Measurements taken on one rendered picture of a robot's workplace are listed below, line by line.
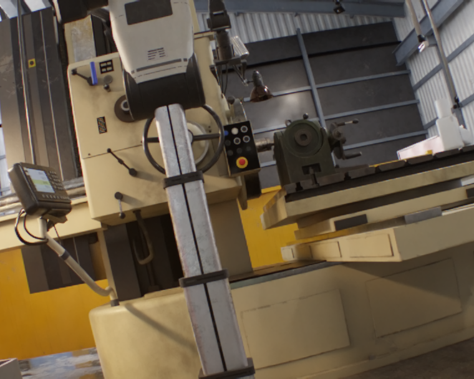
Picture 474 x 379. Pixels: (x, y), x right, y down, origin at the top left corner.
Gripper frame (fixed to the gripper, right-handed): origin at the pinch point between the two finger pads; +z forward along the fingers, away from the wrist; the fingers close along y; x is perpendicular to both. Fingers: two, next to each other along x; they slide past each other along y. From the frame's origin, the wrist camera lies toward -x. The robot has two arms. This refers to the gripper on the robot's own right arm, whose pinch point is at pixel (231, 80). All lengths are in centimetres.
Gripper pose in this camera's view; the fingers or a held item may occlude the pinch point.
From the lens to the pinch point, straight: 228.5
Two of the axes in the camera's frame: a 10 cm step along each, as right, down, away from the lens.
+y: -9.8, 2.2, -0.5
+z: 1.7, 8.9, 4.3
